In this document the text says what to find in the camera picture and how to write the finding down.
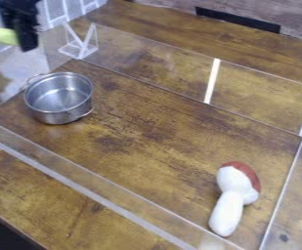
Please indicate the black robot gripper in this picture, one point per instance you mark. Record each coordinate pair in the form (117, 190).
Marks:
(18, 15)

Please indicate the clear acrylic triangle stand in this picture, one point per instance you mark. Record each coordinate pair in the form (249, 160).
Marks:
(79, 48)

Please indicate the black strip on wall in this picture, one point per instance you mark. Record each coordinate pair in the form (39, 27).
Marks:
(263, 25)

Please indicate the clear acrylic right barrier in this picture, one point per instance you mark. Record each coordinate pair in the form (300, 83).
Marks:
(284, 233)

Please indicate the clear acrylic barrier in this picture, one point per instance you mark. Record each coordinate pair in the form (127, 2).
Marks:
(284, 233)
(176, 229)

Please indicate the plush mushroom toy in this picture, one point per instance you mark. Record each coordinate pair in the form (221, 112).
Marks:
(240, 186)

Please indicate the clear acrylic front barrier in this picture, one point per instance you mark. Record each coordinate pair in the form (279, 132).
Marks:
(176, 229)

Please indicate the small stainless steel pot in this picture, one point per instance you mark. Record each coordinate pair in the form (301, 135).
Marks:
(59, 97)

